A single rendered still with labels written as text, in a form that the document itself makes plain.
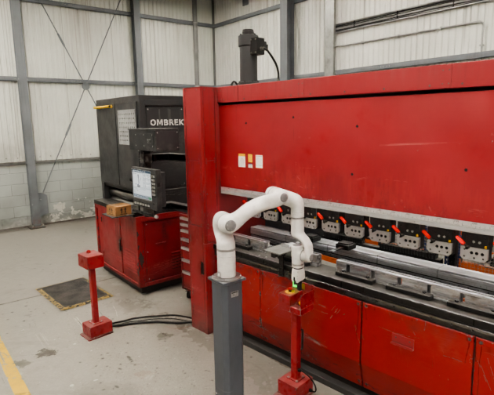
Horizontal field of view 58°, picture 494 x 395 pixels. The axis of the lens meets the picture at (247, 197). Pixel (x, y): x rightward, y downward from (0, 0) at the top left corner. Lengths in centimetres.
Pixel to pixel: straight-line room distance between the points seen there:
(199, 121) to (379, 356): 236
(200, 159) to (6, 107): 610
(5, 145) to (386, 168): 775
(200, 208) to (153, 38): 713
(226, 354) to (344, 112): 181
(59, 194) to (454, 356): 825
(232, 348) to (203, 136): 185
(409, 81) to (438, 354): 166
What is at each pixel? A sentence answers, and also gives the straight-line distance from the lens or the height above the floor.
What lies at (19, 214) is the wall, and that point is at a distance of 970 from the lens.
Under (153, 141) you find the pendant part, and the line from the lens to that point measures 388.
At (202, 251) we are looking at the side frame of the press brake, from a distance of 413.
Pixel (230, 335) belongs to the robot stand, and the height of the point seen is 64.
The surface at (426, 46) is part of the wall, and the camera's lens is 760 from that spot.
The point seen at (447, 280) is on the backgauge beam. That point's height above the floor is 92.
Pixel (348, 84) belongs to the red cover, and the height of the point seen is 223.
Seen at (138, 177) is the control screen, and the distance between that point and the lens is 413.
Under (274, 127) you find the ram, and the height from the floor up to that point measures 194.
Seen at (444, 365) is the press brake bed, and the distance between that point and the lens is 308.
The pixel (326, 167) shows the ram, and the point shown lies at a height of 166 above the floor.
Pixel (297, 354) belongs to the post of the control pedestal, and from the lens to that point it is 342.
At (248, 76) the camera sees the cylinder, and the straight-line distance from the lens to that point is 392.
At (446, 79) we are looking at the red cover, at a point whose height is 221.
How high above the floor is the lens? 199
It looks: 10 degrees down
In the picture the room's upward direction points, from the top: 1 degrees counter-clockwise
